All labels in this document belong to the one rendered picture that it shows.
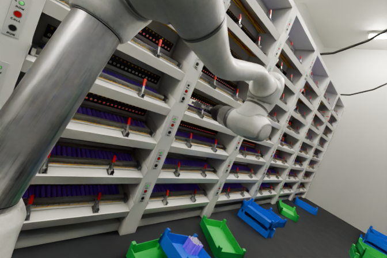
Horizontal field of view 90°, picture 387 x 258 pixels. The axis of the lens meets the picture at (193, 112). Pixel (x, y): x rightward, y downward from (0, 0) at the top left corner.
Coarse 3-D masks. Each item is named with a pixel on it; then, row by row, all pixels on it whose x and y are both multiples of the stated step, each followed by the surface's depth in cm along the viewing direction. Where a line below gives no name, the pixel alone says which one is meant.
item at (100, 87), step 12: (36, 48) 65; (24, 60) 61; (24, 72) 62; (120, 72) 98; (96, 84) 76; (108, 84) 82; (108, 96) 81; (120, 96) 84; (132, 96) 87; (168, 96) 106; (144, 108) 93; (156, 108) 97; (168, 108) 101
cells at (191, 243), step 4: (192, 236) 117; (188, 240) 111; (192, 240) 111; (196, 240) 115; (184, 244) 111; (188, 244) 110; (192, 244) 109; (196, 244) 110; (200, 244) 114; (184, 248) 111; (188, 248) 109; (192, 248) 109; (196, 248) 111; (200, 248) 113; (188, 252) 108; (192, 252) 109; (196, 252) 113
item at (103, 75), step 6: (42, 48) 69; (102, 72) 83; (108, 78) 85; (114, 78) 86; (120, 84) 89; (126, 84) 90; (132, 84) 93; (138, 90) 95; (144, 90) 97; (156, 96) 102; (162, 96) 105
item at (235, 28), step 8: (232, 16) 133; (240, 16) 119; (232, 24) 113; (240, 24) 117; (232, 32) 134; (240, 32) 119; (248, 32) 148; (240, 40) 141; (248, 40) 126; (256, 40) 157; (248, 48) 150; (256, 48) 134; (264, 56) 142
